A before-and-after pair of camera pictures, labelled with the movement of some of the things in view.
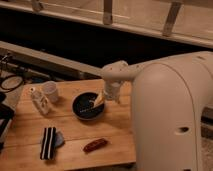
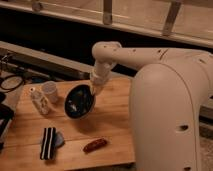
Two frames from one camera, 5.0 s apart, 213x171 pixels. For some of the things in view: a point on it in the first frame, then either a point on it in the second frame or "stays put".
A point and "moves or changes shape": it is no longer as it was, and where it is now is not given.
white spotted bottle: x=40 y=100 stays put
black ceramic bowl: x=82 y=106 moves or changes shape
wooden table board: x=70 y=124 stays put
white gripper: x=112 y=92 to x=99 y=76
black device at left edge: x=6 y=113 stays put
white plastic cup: x=51 y=91 stays put
